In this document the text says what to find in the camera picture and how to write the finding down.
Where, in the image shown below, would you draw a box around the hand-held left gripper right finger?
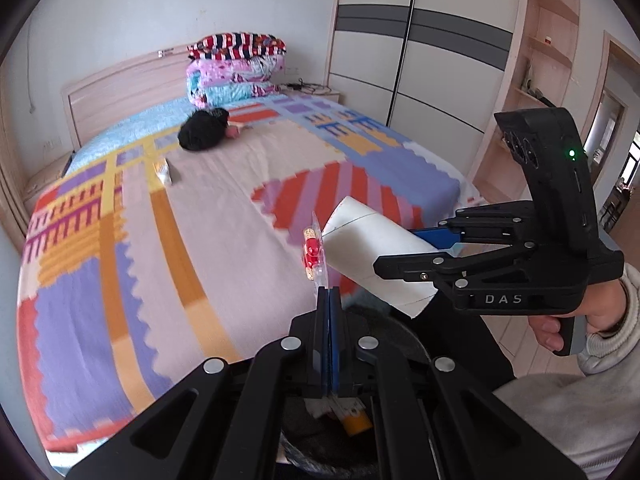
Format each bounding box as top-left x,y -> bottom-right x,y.
330,287 -> 588,480

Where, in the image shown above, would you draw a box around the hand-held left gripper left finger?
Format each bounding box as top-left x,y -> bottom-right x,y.
65,287 -> 331,480

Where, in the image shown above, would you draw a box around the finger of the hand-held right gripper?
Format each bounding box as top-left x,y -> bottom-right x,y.
410,200 -> 537,251
373,242 -> 541,284

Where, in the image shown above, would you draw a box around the white paper roll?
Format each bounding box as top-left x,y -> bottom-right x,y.
320,196 -> 451,321

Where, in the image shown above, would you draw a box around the trash bin with black bag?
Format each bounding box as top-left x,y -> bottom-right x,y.
277,302 -> 433,480

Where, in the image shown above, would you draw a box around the clear and red blister pack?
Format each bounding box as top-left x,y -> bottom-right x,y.
300,212 -> 333,291

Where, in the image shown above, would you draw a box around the person's right forearm white sleeve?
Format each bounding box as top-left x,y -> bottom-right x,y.
492,262 -> 640,480

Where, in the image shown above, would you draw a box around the person's right hand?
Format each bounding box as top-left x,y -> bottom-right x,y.
529,279 -> 629,353

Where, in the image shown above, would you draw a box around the shelf ornaments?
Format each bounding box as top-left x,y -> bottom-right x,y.
522,60 -> 548,98

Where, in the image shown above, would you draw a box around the colourful patterned blanket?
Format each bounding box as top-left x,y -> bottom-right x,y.
15,97 -> 463,453

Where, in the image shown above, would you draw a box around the white and grey wardrobe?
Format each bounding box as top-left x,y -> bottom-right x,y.
324,0 -> 533,186

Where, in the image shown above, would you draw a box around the wooden open shelf unit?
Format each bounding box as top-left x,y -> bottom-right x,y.
470,0 -> 583,206

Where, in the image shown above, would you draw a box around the wooden nightstand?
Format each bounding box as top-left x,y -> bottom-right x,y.
280,82 -> 346,106
22,152 -> 76,211

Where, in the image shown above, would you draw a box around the small crumpled wrapper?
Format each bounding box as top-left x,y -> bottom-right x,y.
154,159 -> 182,186

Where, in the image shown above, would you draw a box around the black cloth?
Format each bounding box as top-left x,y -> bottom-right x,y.
178,107 -> 231,152

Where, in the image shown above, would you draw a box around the blue floral folded quilt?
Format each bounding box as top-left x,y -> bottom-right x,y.
186,80 -> 282,108

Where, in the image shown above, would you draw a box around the pink floral folded quilt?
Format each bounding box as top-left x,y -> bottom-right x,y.
186,56 -> 286,86

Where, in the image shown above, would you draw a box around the striped pillow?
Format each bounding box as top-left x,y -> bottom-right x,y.
187,32 -> 288,61

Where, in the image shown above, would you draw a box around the bed with colourful cover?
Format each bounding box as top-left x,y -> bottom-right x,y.
42,94 -> 483,478

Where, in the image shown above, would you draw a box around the beige curtain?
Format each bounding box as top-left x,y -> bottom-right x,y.
0,67 -> 31,243

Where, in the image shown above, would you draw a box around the wooden door frame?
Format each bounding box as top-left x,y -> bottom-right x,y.
575,30 -> 640,233

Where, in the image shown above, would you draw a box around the power strip with cables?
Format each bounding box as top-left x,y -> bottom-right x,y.
286,79 -> 333,95

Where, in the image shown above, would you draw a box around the wooden bed frame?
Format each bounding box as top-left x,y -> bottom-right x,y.
60,49 -> 201,153

